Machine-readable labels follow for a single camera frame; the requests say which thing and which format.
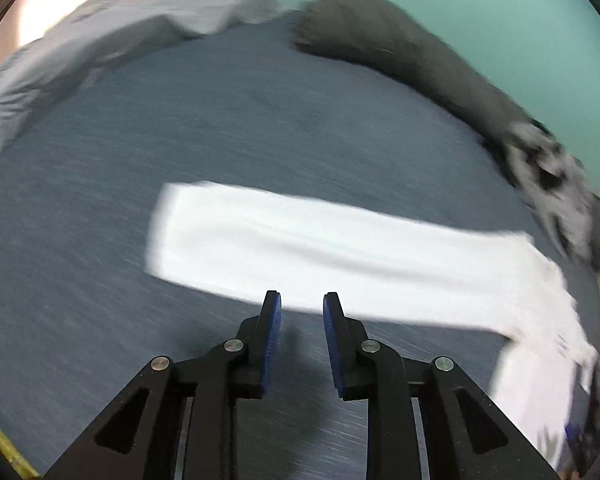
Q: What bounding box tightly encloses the white long-sleeve shirt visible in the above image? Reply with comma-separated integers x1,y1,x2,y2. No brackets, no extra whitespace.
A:
145,180,600,471

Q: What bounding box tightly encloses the bed with blue patterned sheet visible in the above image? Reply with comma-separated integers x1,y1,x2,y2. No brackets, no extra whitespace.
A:
0,10,600,480

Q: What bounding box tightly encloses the light grey crumpled sheet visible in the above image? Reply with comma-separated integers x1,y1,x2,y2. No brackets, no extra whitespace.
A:
0,0,291,181

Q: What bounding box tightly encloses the dark grey rolled duvet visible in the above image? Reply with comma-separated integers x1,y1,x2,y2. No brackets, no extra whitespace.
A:
292,0,600,271

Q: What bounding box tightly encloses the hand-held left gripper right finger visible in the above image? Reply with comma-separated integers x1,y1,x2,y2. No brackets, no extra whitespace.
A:
322,291,563,480

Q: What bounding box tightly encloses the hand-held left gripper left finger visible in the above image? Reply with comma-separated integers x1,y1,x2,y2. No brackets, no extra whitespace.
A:
42,290,283,480

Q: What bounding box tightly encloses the grey jacket with black trim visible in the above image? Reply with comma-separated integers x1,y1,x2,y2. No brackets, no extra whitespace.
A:
500,120,598,266

